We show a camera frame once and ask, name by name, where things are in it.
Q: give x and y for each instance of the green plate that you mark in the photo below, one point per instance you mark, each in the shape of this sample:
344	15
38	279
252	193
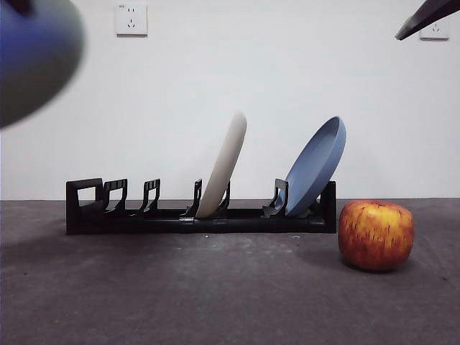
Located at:
36	61

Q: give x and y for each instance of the white wall socket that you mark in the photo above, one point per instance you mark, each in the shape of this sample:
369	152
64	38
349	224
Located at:
436	33
131	20

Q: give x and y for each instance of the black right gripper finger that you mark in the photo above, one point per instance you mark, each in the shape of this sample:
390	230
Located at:
431	16

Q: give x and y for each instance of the blue plate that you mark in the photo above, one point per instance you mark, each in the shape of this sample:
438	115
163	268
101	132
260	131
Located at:
316	169

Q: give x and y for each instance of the black plate rack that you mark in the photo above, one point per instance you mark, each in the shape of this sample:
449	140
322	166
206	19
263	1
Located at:
143	224

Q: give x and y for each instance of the red yellow apple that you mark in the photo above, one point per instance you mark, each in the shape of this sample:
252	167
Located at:
375	235

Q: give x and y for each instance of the beige plate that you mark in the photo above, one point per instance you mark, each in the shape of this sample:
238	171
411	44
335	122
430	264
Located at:
224	169

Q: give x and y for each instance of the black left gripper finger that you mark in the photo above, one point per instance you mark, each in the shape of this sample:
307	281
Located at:
27	6

